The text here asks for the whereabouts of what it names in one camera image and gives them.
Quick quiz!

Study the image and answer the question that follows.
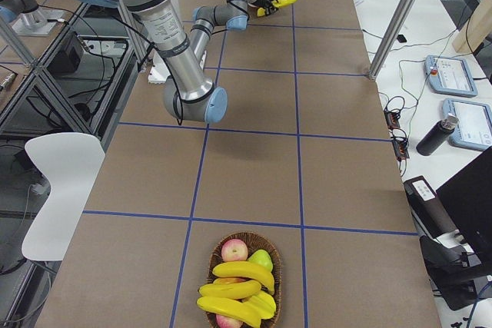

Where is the red apple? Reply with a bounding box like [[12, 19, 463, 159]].
[[215, 314, 243, 328], [221, 238, 248, 262]]

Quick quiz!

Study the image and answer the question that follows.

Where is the white chair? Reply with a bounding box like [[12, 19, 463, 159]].
[[22, 132, 105, 261]]

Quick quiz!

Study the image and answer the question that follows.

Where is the black water bottle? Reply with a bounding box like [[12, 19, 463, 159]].
[[416, 113, 459, 156]]

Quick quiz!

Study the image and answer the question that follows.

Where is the black monitor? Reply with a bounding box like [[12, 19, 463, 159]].
[[437, 148, 491, 261]]

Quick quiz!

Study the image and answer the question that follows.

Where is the wicker fruit basket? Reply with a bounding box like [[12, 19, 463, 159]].
[[205, 231, 281, 327]]

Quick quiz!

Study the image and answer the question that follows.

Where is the teach pendant far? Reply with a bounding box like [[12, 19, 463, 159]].
[[424, 55, 478, 98]]

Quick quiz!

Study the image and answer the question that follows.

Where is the black usb hub left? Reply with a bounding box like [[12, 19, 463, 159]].
[[384, 111, 401, 130]]

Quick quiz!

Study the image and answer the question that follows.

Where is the yellow banana bunch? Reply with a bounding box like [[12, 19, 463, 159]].
[[241, 290, 277, 320]]

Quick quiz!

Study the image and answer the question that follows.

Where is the red apple bottom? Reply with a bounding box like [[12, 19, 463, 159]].
[[215, 314, 243, 328]]

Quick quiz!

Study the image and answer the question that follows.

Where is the teach pendant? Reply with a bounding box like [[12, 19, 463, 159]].
[[442, 98, 491, 151], [424, 55, 478, 98]]

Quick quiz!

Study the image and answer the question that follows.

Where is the black box white label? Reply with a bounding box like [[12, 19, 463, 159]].
[[404, 176, 457, 238]]

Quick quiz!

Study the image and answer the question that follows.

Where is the aluminium frame post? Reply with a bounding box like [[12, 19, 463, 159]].
[[368, 0, 416, 80]]

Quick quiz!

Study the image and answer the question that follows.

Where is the green pear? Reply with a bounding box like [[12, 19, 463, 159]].
[[248, 249, 274, 272]]

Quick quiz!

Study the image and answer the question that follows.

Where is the brown paper table cover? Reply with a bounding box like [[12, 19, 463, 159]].
[[37, 0, 440, 327]]

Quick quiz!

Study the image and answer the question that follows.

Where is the black usb hub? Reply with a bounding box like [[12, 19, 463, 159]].
[[391, 136, 410, 161], [384, 111, 401, 130]]

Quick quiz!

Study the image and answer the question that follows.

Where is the teach pendant near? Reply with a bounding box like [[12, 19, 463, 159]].
[[442, 98, 491, 151]]

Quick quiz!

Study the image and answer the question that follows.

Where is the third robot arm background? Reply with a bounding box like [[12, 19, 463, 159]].
[[1, 0, 54, 36]]

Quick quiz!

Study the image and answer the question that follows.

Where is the black usb hub right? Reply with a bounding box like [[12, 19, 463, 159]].
[[391, 136, 410, 161]]

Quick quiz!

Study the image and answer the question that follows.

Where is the wooden board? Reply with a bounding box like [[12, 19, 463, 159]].
[[452, 0, 491, 54]]

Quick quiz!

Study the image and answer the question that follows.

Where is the red apple top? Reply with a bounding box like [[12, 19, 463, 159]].
[[221, 238, 248, 262]]

